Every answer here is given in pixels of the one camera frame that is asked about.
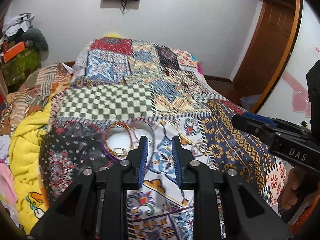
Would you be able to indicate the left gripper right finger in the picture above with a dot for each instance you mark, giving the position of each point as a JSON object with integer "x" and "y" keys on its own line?
{"x": 245, "y": 214}

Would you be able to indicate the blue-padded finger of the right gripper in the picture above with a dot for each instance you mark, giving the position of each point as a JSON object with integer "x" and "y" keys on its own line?
{"x": 259, "y": 126}

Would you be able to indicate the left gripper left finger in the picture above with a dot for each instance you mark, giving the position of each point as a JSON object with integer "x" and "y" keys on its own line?
{"x": 94, "y": 205}

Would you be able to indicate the purple round jewelry box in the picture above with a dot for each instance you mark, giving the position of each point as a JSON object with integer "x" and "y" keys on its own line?
{"x": 120, "y": 138}

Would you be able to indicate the operator right hand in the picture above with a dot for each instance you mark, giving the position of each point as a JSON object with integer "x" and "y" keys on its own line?
{"x": 288, "y": 197}

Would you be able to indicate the white wardrobe panel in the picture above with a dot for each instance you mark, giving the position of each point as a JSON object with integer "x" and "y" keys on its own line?
{"x": 289, "y": 99}

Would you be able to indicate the brown wooden door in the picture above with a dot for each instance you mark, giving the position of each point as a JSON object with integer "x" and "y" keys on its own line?
{"x": 268, "y": 53}

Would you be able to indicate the yellow cartoon blanket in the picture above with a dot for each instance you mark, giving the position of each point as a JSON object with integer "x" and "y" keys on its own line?
{"x": 24, "y": 155}

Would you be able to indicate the brown striped patchwork blanket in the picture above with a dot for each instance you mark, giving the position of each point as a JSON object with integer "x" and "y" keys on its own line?
{"x": 33, "y": 95}

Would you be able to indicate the colourful patchwork bedspread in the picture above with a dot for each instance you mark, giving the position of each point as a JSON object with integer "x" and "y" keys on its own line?
{"x": 116, "y": 79}

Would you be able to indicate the orange box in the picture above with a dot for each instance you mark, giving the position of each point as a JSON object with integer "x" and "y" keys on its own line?
{"x": 12, "y": 52}

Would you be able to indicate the dark green bag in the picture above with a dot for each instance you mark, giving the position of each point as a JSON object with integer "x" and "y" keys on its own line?
{"x": 36, "y": 37}

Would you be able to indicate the grey white clothes pile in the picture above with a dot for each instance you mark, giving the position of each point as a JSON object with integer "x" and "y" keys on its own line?
{"x": 14, "y": 24}

